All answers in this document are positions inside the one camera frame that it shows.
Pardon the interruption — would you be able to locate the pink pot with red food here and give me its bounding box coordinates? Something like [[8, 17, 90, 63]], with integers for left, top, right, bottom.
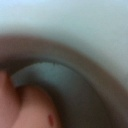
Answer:
[[0, 35, 128, 128]]

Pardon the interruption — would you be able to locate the cream round plate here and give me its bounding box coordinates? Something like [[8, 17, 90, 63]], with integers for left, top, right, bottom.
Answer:
[[0, 0, 128, 81]]

